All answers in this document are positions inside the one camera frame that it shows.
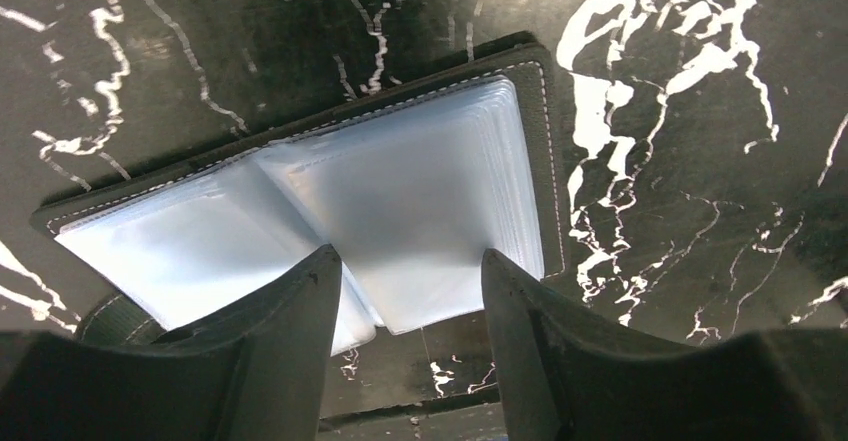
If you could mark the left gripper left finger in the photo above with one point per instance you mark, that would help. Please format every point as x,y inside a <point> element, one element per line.
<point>253,370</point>

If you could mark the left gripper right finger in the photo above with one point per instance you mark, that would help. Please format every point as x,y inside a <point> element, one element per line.
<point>566,373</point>

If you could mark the black leather card holder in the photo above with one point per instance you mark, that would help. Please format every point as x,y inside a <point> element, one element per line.
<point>411,187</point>

